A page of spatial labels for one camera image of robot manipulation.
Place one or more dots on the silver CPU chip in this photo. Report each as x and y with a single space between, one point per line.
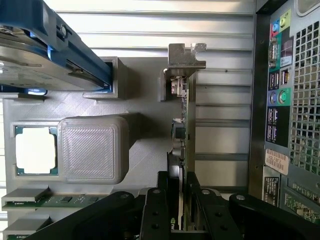
35 150

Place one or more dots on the hard disk in blue caddy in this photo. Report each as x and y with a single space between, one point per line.
50 55

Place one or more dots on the green RAM stick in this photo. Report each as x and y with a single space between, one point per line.
62 201
17 236

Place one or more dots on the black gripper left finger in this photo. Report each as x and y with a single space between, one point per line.
130 215

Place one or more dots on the grey PC case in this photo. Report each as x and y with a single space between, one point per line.
287 112

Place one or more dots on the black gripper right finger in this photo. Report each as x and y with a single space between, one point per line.
225 215

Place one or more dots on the grey 3D-printed parts rack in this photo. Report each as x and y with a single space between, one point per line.
95 150

